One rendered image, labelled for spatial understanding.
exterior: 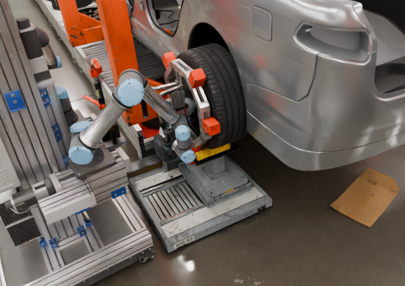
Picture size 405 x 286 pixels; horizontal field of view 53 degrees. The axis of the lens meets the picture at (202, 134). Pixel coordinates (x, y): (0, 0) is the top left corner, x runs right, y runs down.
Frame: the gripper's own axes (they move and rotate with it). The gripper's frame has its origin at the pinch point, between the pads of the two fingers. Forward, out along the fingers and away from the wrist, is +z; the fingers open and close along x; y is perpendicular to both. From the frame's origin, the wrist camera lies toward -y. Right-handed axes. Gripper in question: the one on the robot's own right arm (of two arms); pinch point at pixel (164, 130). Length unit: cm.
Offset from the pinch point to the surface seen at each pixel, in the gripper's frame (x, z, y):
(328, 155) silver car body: -58, -75, 5
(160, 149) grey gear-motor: -10, 47, -47
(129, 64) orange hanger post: -4, 65, 18
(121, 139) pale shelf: 14, 62, -38
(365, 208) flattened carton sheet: -121, -54, -82
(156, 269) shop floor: 27, -25, -83
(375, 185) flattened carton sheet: -145, -42, -82
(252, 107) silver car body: -46, -26, 13
